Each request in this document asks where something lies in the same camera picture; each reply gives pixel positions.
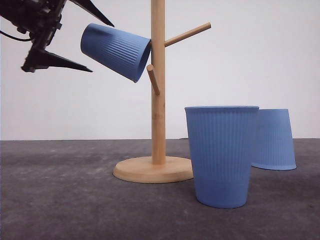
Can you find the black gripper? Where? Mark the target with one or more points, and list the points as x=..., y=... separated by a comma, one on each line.
x=40, y=19

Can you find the blue ribbed cup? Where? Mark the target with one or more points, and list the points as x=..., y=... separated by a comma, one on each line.
x=273, y=142
x=123, y=52
x=221, y=140

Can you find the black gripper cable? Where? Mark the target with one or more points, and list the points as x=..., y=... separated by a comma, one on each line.
x=15, y=37

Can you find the wooden mug tree stand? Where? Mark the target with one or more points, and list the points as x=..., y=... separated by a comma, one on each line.
x=159, y=168

